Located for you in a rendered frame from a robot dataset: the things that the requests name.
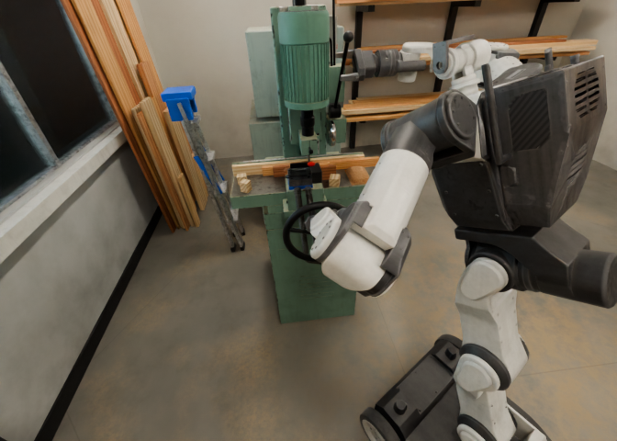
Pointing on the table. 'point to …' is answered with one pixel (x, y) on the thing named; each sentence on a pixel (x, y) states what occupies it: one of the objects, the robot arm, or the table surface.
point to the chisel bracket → (308, 143)
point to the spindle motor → (305, 58)
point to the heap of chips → (357, 175)
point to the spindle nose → (308, 122)
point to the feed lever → (340, 77)
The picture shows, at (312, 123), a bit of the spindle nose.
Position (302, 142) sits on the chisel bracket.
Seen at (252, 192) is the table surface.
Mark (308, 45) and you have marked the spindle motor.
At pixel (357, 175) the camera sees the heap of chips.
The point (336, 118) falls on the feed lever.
